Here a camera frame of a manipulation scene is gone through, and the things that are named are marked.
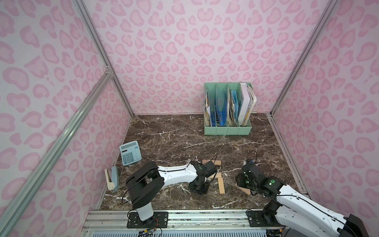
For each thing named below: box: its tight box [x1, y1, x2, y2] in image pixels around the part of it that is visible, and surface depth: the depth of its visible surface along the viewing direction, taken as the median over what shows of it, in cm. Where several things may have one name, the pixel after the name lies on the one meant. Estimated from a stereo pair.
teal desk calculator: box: [118, 140, 143, 167], surface depth 98 cm
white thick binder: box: [237, 82, 254, 127], surface depth 100 cm
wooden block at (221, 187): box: [217, 177, 226, 195], surface depth 85 cm
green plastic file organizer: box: [202, 82, 254, 136], surface depth 103 cm
